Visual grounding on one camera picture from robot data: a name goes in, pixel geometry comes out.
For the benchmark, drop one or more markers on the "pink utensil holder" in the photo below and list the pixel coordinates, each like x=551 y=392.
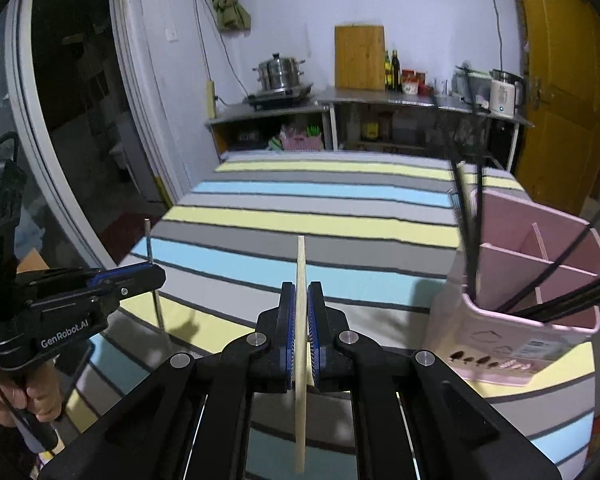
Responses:
x=505 y=355

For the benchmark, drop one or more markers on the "wooden cutting board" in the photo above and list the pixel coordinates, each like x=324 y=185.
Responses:
x=360 y=57

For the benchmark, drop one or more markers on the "red seasoning jars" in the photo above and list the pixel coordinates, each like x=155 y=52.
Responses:
x=412 y=82

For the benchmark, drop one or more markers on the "dark oil bottle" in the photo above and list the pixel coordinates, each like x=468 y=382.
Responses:
x=396 y=72
x=388 y=72

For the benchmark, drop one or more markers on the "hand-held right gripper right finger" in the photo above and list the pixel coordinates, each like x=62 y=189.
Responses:
x=316 y=345

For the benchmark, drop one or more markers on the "pink basket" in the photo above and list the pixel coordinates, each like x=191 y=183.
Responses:
x=300 y=141

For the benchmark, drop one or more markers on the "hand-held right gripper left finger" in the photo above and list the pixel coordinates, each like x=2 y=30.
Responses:
x=286 y=345

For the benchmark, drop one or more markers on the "striped tablecloth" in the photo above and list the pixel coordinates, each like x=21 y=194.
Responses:
x=305 y=200

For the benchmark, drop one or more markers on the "wall power strip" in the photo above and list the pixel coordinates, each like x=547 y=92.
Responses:
x=211 y=100

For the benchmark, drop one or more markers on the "person's left hand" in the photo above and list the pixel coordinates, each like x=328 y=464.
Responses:
x=47 y=395

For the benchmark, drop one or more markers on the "black cooktop stove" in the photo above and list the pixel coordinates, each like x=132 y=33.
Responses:
x=280 y=97

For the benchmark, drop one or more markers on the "yellow wooden door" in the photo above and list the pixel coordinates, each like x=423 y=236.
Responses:
x=560 y=85

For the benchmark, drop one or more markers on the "steel steamer pot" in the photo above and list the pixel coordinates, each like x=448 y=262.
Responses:
x=278 y=72

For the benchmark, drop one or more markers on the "black chopstick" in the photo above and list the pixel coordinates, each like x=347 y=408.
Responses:
x=560 y=260
x=479 y=220
x=575 y=295

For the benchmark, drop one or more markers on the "wooden chopstick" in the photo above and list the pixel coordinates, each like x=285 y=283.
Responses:
x=159 y=312
x=300 y=420

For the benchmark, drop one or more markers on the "clear glass container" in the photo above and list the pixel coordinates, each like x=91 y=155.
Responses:
x=462 y=82

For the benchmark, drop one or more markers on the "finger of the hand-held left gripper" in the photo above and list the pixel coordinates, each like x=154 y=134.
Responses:
x=122 y=274
x=140 y=285

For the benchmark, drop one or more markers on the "metal counter shelf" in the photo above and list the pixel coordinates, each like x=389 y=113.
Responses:
x=380 y=97

